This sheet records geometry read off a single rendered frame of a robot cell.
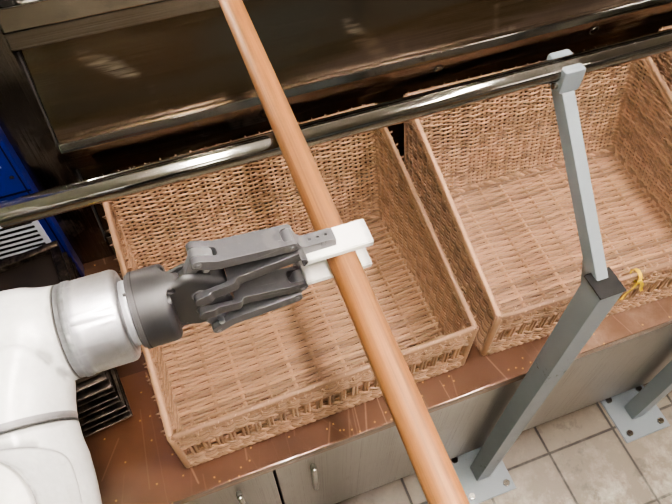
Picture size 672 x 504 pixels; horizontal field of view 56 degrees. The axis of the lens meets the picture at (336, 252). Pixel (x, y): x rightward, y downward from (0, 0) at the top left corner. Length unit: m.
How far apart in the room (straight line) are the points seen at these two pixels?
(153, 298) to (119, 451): 0.69
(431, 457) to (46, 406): 0.32
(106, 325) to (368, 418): 0.71
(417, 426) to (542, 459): 1.34
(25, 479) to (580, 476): 1.54
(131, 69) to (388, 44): 0.45
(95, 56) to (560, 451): 1.48
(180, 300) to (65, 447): 0.15
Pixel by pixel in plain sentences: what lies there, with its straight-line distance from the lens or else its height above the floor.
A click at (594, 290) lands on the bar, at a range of 0.96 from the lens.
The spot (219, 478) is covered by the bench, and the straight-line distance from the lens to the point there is 1.19.
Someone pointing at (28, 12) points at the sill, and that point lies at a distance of 1.05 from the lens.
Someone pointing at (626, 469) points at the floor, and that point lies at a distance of 1.94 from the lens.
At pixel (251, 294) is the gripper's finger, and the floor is 1.18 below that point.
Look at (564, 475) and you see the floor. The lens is 1.87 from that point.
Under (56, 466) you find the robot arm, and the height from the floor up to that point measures 1.20.
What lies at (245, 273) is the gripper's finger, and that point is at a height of 1.22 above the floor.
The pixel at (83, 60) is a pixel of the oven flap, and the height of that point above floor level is 1.06.
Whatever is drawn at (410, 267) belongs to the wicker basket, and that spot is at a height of 0.59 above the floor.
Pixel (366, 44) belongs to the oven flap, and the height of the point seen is 0.98.
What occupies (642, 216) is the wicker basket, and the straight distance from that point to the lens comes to 1.58.
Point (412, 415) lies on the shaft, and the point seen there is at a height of 1.20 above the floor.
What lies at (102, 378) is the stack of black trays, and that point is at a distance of 1.09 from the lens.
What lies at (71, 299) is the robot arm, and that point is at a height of 1.24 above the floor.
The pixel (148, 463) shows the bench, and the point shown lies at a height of 0.58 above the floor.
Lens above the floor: 1.71
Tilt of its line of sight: 55 degrees down
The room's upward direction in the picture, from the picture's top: straight up
